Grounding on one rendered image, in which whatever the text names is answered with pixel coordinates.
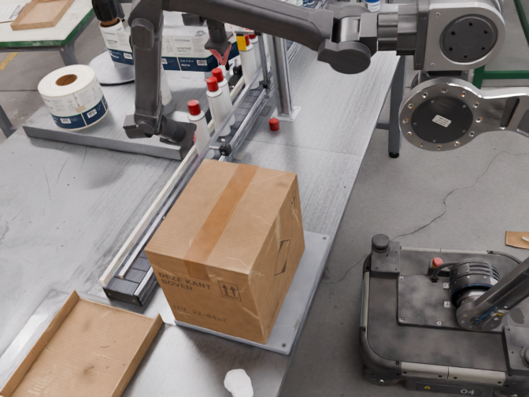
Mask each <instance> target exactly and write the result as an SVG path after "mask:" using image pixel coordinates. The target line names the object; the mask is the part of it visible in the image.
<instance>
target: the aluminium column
mask: <svg viewBox="0 0 529 397"><path fill-rule="evenodd" d="M267 37H268V48H269V53H270V60H271V66H272V77H273V83H274V89H275V96H276V107H277V113H278V116H282V117H290V115H291V114H292V112H293V110H294V107H293V100H292V93H291V85H290V71H289V63H288V56H287V41H286V40H285V39H282V38H279V37H276V36H273V35H268V34H267Z"/></svg>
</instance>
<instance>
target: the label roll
mask: <svg viewBox="0 0 529 397"><path fill-rule="evenodd" d="M38 89H39V93H40V94H41V96H42V98H43V101H44V102H45V104H46V107H47V109H48V110H49V112H50V115H51V117H52V118H53V120H54V123H55V124H56V125H57V126H58V127H59V128H60V129H63V130H68V131H74V130H80V129H83V128H87V127H90V126H91V125H93V124H96V123H97V122H99V121H100V120H101V119H102V118H103V117H104V116H105V115H106V114H107V112H108V109H109V107H108V104H107V101H106V100H105V96H104V94H103V92H102V89H101V86H100V84H99V82H98V79H97V76H96V75H95V72H94V70H93V69H92V68H91V67H90V66H87V65H70V66H66V67H64V68H61V69H57V70H55V71H53V72H51V73H50V74H48V75H47V76H45V77H44V78H43V79H42V80H41V81H40V83H39V85H38Z"/></svg>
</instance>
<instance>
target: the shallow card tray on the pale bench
mask: <svg viewBox="0 0 529 397"><path fill-rule="evenodd" d="M74 1H75V0H31V1H30V2H29V3H28V4H27V6H26V7H25V8H24V9H23V10H22V12H21V13H20V14H19V15H18V16H17V17H16V19H15V20H14V21H13V22H12V23H11V24H10V27H11V28H12V30H13V31H19V30H28V29H38V28H52V27H55V26H56V25H57V23H58V22H59V21H60V19H61V18H62V17H63V16H64V15H65V13H66V12H67V10H68V9H69V7H70V6H71V5H72V3H73V2H74Z"/></svg>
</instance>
